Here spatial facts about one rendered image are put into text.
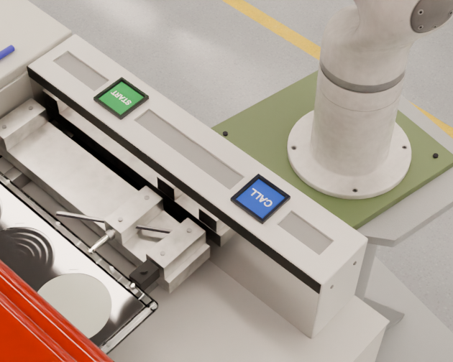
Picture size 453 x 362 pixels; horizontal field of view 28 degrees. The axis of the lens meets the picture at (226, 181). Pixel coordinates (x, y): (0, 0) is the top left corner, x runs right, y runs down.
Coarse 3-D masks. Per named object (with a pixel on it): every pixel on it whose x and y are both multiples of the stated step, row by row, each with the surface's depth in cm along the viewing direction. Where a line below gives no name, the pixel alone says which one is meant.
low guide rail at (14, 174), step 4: (12, 168) 134; (16, 168) 134; (8, 172) 133; (12, 172) 133; (16, 172) 133; (20, 172) 133; (8, 176) 133; (12, 176) 133; (16, 176) 133; (20, 176) 133; (24, 176) 134; (12, 180) 132; (16, 180) 133; (20, 180) 134; (24, 180) 135; (28, 180) 135; (16, 184) 134; (20, 184) 134; (24, 184) 135
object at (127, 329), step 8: (152, 304) 114; (144, 312) 113; (152, 312) 114; (136, 320) 112; (144, 320) 113; (120, 328) 112; (128, 328) 112; (136, 328) 113; (112, 336) 111; (120, 336) 111; (104, 344) 110; (112, 344) 111; (104, 352) 110
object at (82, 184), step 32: (32, 160) 131; (64, 160) 131; (96, 160) 131; (64, 192) 127; (96, 192) 127; (128, 192) 128; (96, 224) 124; (160, 224) 124; (128, 256) 123; (192, 256) 121
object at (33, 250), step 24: (0, 192) 125; (0, 216) 122; (24, 216) 122; (0, 240) 120; (24, 240) 120; (48, 240) 120; (24, 264) 118; (48, 264) 118; (72, 264) 118; (120, 288) 116; (120, 312) 113; (96, 336) 111
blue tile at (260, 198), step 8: (256, 184) 118; (264, 184) 118; (248, 192) 117; (256, 192) 117; (264, 192) 117; (272, 192) 117; (240, 200) 116; (248, 200) 116; (256, 200) 116; (264, 200) 117; (272, 200) 117; (280, 200) 117; (256, 208) 116; (264, 208) 116; (272, 208) 116; (264, 216) 115
